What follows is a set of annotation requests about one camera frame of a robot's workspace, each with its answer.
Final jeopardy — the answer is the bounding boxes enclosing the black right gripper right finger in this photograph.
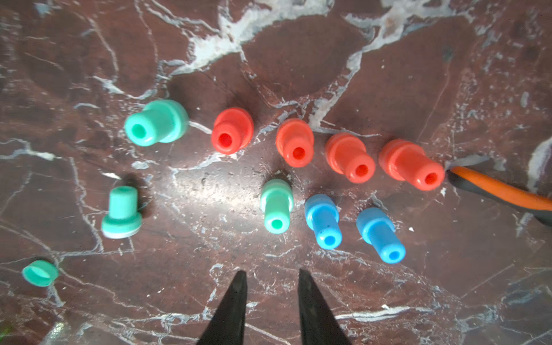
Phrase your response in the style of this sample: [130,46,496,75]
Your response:
[298,269,352,345]

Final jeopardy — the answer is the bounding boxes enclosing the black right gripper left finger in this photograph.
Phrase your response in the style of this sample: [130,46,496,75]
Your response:
[196,270,247,345]

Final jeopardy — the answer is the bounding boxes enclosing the blue stamp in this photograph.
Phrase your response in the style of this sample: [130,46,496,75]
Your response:
[356,208,406,265]
[305,194,342,250]

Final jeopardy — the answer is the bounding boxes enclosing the green stamp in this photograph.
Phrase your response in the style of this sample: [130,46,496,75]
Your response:
[101,185,142,239]
[124,99,189,147]
[260,179,294,234]

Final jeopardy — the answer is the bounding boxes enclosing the red stamp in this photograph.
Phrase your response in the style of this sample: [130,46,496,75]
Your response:
[378,139,445,191]
[275,119,314,168]
[211,107,254,155]
[325,133,376,183]

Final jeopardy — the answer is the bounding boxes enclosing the green cap top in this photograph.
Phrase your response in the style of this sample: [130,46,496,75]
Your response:
[22,260,59,288]

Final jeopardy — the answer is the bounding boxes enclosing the orange handled pliers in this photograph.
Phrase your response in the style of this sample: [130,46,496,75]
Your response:
[447,166,551,227]

